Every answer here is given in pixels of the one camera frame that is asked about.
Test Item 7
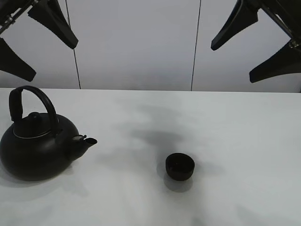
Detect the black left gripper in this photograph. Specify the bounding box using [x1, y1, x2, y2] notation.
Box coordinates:
[0, 0, 78, 81]

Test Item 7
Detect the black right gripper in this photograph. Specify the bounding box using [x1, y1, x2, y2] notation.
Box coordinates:
[211, 0, 301, 83]

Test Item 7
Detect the black round teapot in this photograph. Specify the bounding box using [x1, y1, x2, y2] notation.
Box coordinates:
[0, 86, 97, 181]

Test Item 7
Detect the small black teacup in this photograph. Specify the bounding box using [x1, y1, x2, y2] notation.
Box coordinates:
[165, 153, 195, 181]

